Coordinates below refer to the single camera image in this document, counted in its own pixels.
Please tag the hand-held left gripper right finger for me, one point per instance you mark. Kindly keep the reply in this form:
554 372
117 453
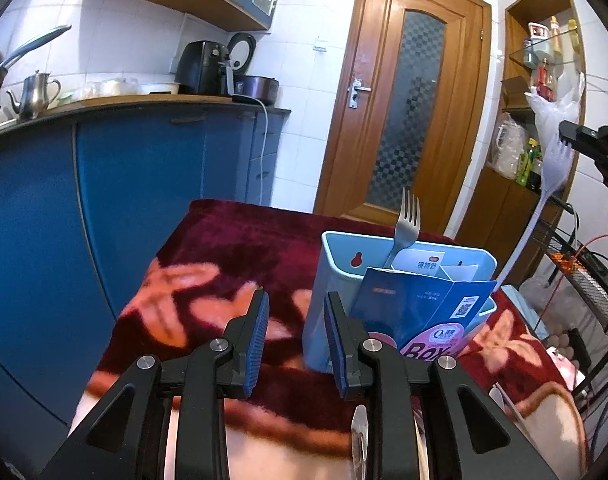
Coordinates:
334 345

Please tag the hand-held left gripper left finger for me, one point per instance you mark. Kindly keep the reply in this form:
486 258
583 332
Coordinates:
256 340

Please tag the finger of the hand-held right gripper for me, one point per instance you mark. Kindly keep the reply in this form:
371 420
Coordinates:
579 136

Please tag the white plastic fork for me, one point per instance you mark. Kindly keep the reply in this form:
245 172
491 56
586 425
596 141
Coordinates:
555 170

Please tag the light blue utensil holder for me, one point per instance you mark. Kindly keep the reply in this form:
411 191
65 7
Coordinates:
329 280

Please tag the white plastic bag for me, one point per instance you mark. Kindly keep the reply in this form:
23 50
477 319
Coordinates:
551 115

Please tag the green bottle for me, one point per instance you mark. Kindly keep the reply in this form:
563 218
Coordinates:
526 165

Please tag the clear bag of goods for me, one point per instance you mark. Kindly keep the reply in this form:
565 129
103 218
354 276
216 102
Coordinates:
506 147

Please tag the cardboard box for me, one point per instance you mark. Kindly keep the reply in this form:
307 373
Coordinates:
516 91

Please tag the clear plastic utensil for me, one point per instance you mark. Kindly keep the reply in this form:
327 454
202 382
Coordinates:
359 430

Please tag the blue cardboard sleeve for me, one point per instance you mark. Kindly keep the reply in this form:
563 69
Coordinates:
419 305

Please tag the red floral blanket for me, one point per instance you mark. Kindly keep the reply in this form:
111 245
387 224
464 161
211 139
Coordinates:
224 250

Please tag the glass shelf with bottles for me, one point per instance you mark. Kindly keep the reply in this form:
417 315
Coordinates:
541 45

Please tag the wooden shelf unit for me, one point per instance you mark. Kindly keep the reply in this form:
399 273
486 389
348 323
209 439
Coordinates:
504 210

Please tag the metal fork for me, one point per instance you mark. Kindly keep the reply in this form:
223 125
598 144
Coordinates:
406 220

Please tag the pile of eggs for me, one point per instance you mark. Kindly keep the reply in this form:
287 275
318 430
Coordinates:
564 345

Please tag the blue kitchen counter cabinet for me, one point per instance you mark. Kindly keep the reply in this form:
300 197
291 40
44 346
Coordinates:
134 185

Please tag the wooden door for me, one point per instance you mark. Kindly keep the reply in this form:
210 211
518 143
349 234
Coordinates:
374 110

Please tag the rice cooker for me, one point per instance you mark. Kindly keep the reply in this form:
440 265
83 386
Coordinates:
256 87

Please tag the white plastic container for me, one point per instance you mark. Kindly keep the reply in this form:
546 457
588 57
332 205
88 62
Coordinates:
161 88

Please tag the black air fryer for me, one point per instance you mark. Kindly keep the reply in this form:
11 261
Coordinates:
201 67

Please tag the clear plastic bag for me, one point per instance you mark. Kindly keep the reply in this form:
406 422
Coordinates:
109 87

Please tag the metal kettle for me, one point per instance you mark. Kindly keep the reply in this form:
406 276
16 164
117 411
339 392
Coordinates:
34 95

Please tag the wall switch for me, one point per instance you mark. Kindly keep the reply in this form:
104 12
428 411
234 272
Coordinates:
320 46

